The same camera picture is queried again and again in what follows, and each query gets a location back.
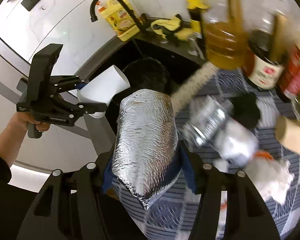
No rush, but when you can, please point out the yellow sponge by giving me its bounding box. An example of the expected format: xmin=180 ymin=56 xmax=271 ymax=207
xmin=175 ymin=28 xmax=194 ymax=42

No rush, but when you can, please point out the green yellow label bottle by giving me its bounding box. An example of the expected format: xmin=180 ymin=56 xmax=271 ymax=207
xmin=186 ymin=0 xmax=209 ymax=39

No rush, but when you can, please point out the white tissue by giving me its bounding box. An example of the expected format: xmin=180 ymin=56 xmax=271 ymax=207
xmin=244 ymin=150 xmax=294 ymax=205

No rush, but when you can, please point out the silver foil bag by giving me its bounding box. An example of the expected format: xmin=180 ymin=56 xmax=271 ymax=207
xmin=111 ymin=89 xmax=181 ymax=210

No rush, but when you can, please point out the black curved faucet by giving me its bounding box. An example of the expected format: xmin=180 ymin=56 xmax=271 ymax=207
xmin=89 ymin=0 xmax=147 ymax=36

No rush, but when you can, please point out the large cooking oil jug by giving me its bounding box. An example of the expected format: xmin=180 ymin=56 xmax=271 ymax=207
xmin=203 ymin=0 xmax=247 ymax=70

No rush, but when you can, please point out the dark soy sauce jug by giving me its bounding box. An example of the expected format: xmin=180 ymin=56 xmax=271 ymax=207
xmin=242 ymin=13 xmax=288 ymax=91

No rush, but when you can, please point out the black trash bin with bag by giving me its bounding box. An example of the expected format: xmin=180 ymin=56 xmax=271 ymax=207
xmin=121 ymin=57 xmax=172 ymax=97

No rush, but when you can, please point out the dark kitchen sink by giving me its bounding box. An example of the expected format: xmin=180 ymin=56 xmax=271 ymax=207
xmin=76 ymin=30 xmax=205 ymax=154

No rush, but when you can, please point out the yellow cleaning cloth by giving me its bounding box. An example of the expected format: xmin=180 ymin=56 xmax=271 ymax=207
xmin=151 ymin=14 xmax=183 ymax=44

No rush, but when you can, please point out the person's left forearm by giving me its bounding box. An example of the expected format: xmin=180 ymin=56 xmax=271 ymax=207
xmin=0 ymin=122 xmax=27 ymax=167

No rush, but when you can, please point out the beige paper cup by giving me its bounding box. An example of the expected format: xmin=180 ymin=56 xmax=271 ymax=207
xmin=275 ymin=116 xmax=300 ymax=154

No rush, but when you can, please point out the black cloth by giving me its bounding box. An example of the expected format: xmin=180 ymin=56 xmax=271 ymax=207
xmin=230 ymin=93 xmax=261 ymax=129

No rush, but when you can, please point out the black wall socket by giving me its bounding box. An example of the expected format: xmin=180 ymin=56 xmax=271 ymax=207
xmin=21 ymin=0 xmax=40 ymax=11

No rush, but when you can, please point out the person's left hand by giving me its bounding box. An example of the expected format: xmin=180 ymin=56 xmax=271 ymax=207
xmin=7 ymin=112 xmax=50 ymax=132

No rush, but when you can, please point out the yellow dish soap bottle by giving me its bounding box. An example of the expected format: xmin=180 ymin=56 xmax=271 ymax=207
xmin=96 ymin=0 xmax=137 ymax=36

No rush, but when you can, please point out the red label sauce bottle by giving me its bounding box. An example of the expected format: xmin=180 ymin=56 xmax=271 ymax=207
xmin=276 ymin=39 xmax=300 ymax=102

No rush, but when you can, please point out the white paper cup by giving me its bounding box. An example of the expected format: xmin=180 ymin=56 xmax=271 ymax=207
xmin=77 ymin=65 xmax=130 ymax=106

